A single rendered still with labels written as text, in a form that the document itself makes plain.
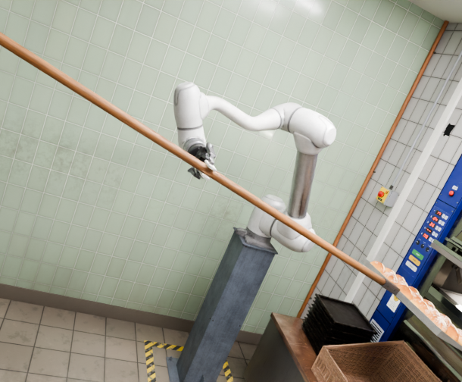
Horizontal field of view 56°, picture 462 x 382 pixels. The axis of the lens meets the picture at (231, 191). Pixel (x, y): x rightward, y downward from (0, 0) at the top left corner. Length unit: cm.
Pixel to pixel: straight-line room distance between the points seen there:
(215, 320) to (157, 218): 75
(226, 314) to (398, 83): 184
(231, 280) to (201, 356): 52
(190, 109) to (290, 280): 195
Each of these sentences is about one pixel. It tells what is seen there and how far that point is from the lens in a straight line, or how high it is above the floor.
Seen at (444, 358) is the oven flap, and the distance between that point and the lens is 249.
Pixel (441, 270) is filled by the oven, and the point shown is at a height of 127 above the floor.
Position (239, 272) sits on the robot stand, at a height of 83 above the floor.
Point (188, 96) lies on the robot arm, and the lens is 167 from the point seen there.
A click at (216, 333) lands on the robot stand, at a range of 265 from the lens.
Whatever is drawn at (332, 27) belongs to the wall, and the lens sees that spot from 288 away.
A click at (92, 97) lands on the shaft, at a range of 136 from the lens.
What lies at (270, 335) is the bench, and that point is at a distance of 278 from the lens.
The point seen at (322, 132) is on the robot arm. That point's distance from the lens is 195.
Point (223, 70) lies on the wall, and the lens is 267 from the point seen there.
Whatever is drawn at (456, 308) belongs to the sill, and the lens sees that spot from 250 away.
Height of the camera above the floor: 180
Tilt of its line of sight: 14 degrees down
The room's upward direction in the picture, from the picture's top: 23 degrees clockwise
